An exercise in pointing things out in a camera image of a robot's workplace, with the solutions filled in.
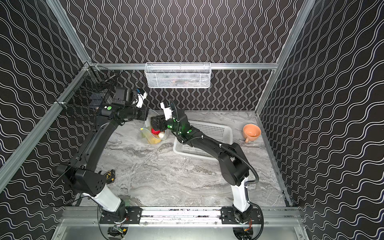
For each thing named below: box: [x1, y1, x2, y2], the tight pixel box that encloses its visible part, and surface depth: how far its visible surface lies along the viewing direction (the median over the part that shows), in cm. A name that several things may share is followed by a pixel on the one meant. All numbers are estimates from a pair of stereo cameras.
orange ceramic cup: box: [243, 123, 262, 144], surface depth 103 cm
